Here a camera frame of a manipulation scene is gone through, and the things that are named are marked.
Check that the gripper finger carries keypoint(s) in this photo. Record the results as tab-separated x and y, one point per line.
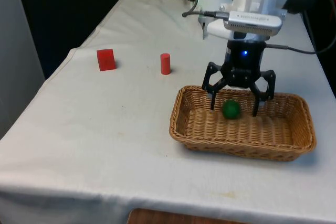
210	77
267	85

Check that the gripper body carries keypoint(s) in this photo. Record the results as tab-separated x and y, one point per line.
244	61

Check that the green ball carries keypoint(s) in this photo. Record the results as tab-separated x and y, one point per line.
231	110

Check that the red cylinder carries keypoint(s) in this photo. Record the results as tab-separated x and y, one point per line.
165	64

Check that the wicker basket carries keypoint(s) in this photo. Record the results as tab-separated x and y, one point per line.
236	134

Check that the red cube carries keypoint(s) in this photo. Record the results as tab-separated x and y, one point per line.
106	60

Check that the pale grey panel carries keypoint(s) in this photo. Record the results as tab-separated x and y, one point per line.
15	51

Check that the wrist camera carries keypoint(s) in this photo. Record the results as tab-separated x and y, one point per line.
252	23

